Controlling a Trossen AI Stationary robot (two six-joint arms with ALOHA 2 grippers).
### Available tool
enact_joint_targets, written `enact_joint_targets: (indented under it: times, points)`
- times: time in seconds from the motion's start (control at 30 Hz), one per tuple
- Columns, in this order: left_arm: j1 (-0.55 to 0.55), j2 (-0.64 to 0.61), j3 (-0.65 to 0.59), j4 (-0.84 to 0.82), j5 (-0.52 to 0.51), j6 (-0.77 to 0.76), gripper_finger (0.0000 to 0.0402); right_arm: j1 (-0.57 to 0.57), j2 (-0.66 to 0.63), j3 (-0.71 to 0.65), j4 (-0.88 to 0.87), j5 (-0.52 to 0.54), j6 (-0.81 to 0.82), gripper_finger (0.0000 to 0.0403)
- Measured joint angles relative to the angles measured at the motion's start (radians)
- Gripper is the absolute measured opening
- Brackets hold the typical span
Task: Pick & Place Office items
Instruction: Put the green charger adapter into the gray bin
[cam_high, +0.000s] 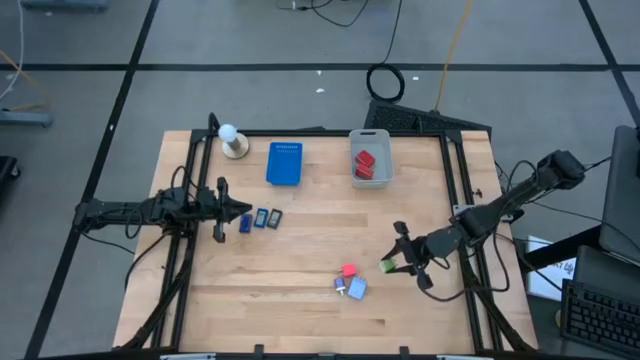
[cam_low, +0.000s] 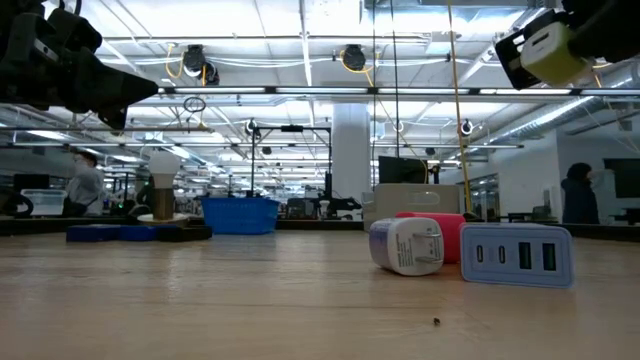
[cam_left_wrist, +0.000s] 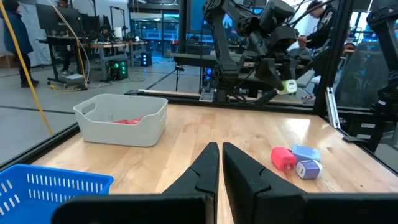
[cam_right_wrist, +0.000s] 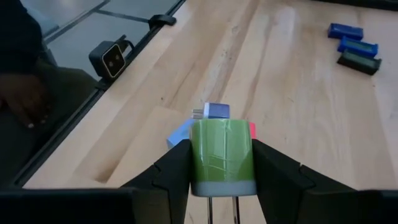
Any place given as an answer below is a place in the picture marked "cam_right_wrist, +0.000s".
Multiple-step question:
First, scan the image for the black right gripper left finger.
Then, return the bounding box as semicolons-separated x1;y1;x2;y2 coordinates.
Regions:
0;139;192;224

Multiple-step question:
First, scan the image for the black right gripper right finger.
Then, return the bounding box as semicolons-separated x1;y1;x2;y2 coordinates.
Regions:
252;138;398;224

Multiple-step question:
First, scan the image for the light blue multiport charger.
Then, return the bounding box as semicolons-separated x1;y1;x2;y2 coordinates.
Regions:
166;118;195;150

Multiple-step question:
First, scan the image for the pink plug charger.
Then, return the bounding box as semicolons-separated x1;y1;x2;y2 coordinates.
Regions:
248;121;258;141

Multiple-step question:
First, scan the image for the green white plug charger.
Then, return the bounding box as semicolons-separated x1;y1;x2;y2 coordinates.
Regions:
189;118;258;224

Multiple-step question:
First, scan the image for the purple white plug charger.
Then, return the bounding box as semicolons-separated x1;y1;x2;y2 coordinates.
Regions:
192;102;231;120

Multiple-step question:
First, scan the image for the blue device with screen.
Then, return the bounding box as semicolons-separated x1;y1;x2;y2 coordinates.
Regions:
336;35;379;58

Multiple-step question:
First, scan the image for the dark blue small case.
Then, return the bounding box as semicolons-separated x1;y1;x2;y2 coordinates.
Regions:
326;22;364;42

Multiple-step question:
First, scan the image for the person's hand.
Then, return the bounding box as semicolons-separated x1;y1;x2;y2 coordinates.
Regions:
0;72;53;130

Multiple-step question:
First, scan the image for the person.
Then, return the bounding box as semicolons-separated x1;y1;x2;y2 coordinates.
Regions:
0;0;98;187

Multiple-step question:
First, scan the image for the black table-level camera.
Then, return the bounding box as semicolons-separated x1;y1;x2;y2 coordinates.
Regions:
88;34;136;80

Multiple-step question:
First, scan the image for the black frame bracket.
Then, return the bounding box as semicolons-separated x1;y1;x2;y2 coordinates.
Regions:
147;14;177;30

